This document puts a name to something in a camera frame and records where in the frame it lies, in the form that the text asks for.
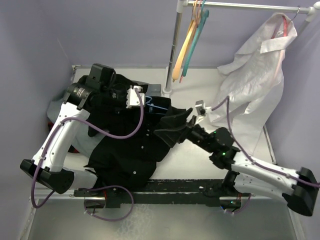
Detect orange hanger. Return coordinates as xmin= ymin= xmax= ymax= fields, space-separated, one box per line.
xmin=171 ymin=0 xmax=208 ymax=83

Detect purple cable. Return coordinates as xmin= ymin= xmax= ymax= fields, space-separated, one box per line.
xmin=211 ymin=96 xmax=320 ymax=216
xmin=31 ymin=88 xmax=145 ymax=221

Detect aluminium frame rail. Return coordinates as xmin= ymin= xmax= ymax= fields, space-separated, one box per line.
xmin=29 ymin=177 xmax=294 ymax=201

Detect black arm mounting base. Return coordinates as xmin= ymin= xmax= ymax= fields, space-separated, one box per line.
xmin=73 ymin=179 xmax=242 ymax=211

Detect white hanging shirt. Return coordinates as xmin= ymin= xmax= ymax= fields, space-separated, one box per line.
xmin=212 ymin=12 xmax=284 ymax=155

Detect silver clothes rack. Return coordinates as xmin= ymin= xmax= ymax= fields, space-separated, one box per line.
xmin=162 ymin=0 xmax=320 ymax=97

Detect grey shirt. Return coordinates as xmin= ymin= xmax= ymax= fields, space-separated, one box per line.
xmin=46 ymin=91 xmax=104 ymax=158

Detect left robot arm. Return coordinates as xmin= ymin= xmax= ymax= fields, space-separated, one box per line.
xmin=20 ymin=63 xmax=137 ymax=196

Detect black button shirt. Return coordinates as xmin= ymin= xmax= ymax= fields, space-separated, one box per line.
xmin=84 ymin=74 xmax=174 ymax=188

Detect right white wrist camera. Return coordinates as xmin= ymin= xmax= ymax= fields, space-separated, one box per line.
xmin=195 ymin=100 xmax=212 ymax=124

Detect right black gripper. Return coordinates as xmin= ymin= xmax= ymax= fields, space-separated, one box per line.
xmin=154 ymin=108 xmax=216 ymax=154

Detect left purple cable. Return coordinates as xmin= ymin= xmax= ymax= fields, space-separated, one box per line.
xmin=31 ymin=88 xmax=145 ymax=221

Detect light blue hanger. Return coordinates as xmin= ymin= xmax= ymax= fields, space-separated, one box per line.
xmin=145 ymin=96 xmax=168 ymax=115

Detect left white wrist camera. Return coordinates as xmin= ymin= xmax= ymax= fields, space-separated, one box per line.
xmin=126 ymin=85 xmax=146 ymax=109

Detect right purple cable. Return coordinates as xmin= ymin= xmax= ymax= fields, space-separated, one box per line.
xmin=211 ymin=96 xmax=320 ymax=216

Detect red black plaid shirt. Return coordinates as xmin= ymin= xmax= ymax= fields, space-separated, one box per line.
xmin=47 ymin=120 xmax=80 ymax=154

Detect teal hanger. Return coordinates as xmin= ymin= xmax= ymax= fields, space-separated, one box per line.
xmin=181 ymin=0 xmax=209 ymax=78

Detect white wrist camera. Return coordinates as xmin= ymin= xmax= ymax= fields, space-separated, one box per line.
xmin=126 ymin=85 xmax=146 ymax=109
xmin=195 ymin=100 xmax=212 ymax=124

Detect pink hanger under white shirt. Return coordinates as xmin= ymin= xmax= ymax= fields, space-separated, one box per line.
xmin=271 ymin=6 xmax=301 ymax=63

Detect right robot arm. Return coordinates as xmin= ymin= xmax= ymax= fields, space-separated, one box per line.
xmin=154 ymin=109 xmax=320 ymax=217

